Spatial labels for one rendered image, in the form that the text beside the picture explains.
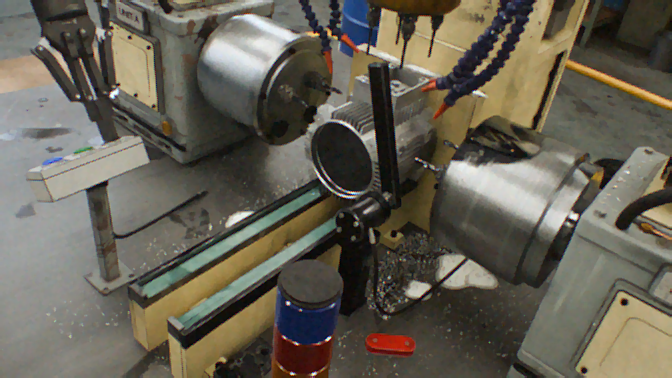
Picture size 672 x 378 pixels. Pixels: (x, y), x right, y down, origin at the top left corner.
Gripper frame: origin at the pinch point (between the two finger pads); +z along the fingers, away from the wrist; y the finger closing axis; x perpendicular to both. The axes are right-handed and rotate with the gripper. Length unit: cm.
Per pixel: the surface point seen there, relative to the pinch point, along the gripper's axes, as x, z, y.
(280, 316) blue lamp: -53, 18, -15
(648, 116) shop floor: 18, 115, 377
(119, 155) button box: -3.5, 5.9, -1.3
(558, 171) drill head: -58, 24, 37
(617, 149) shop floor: 18, 114, 308
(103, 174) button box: -3.5, 7.8, -4.8
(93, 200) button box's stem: 0.6, 11.8, -6.3
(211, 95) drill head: 11.6, 3.1, 29.7
